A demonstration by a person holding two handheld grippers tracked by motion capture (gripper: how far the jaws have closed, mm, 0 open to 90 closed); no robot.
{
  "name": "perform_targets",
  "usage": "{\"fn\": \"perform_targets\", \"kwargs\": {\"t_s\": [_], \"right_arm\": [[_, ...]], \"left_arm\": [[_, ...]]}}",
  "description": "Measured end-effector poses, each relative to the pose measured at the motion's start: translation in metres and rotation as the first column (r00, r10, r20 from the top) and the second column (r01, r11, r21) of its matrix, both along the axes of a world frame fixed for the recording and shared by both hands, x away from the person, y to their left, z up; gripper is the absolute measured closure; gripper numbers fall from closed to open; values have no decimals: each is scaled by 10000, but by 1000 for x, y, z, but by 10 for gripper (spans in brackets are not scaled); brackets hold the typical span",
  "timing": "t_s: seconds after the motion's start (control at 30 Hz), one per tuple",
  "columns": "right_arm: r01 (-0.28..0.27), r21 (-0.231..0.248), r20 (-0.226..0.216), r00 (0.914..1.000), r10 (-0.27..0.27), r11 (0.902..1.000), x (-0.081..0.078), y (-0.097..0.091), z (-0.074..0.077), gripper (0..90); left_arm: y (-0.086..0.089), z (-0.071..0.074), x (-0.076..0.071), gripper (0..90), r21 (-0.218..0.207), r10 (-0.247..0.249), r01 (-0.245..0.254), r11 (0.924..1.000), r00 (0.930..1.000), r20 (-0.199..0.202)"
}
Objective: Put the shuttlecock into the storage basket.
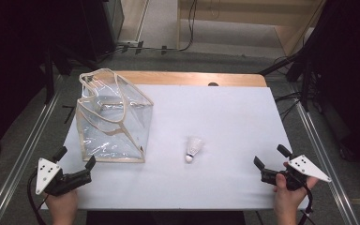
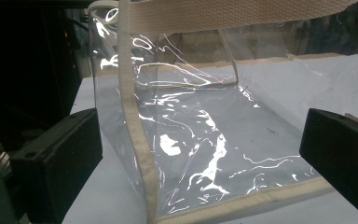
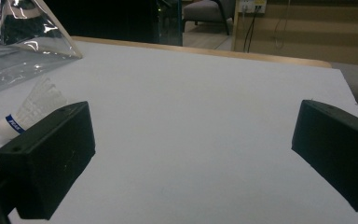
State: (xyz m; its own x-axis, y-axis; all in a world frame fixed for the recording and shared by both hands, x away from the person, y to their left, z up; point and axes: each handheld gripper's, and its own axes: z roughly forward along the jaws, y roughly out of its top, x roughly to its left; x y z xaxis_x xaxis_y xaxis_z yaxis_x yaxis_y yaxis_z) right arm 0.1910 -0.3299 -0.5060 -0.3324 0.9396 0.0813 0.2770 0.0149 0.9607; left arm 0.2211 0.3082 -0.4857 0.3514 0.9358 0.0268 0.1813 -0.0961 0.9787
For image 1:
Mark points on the wooden table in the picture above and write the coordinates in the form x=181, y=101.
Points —
x=184, y=78

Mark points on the dark curtain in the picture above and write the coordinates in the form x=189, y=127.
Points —
x=353, y=78
x=9, y=62

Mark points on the black cabinet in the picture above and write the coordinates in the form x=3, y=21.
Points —
x=103, y=28

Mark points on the metal floor rail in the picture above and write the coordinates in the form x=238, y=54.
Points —
x=328, y=162
x=22, y=162

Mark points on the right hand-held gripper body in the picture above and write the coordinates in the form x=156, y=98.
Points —
x=306, y=167

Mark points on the white table mat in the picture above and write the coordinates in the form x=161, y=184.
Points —
x=225, y=125

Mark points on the person's right hand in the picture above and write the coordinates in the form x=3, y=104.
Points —
x=289, y=203

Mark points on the white shuttlecock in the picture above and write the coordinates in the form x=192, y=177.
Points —
x=193, y=148

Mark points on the clear plastic bag beige trim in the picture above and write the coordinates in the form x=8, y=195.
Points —
x=115, y=125

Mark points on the black metal stand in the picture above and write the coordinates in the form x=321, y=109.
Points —
x=48, y=78
x=306, y=81

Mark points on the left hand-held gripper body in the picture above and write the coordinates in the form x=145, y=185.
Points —
x=47, y=173

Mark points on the person's left hand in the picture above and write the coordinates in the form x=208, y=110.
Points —
x=63, y=206

